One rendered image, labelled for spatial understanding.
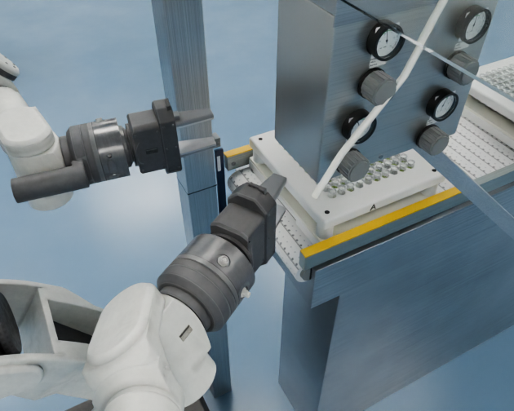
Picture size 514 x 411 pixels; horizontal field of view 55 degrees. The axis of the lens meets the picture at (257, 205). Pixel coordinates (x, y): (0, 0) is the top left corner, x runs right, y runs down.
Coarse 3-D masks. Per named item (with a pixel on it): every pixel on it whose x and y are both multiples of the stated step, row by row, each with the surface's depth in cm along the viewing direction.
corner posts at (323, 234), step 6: (258, 156) 89; (258, 162) 90; (432, 186) 82; (426, 192) 83; (432, 192) 83; (318, 228) 76; (330, 228) 75; (318, 234) 76; (324, 234) 76; (330, 234) 76
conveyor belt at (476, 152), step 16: (464, 128) 103; (480, 128) 103; (448, 144) 99; (464, 144) 99; (480, 144) 99; (496, 144) 99; (464, 160) 95; (480, 160) 95; (496, 160) 95; (512, 160) 95; (240, 176) 92; (256, 176) 92; (480, 176) 92; (288, 224) 82; (288, 240) 80; (304, 240) 80; (288, 256) 79
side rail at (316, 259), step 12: (504, 168) 88; (480, 180) 85; (492, 180) 86; (504, 180) 88; (444, 204) 83; (456, 204) 85; (408, 216) 79; (420, 216) 81; (384, 228) 78; (396, 228) 80; (348, 240) 75; (360, 240) 77; (372, 240) 79; (300, 252) 73; (324, 252) 74; (336, 252) 76; (300, 264) 75; (312, 264) 75
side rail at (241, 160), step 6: (252, 150) 92; (234, 156) 90; (240, 156) 91; (246, 156) 92; (252, 156) 93; (228, 162) 91; (234, 162) 91; (240, 162) 92; (246, 162) 93; (228, 168) 92; (234, 168) 92
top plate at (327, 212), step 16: (256, 144) 87; (272, 144) 87; (272, 160) 83; (288, 160) 83; (416, 160) 84; (288, 176) 80; (304, 176) 80; (400, 176) 80; (416, 176) 80; (432, 176) 80; (304, 192) 77; (352, 192) 77; (368, 192) 77; (384, 192) 77; (400, 192) 78; (304, 208) 77; (320, 208) 75; (336, 208) 75; (352, 208) 75; (368, 208) 76; (320, 224) 74; (336, 224) 75
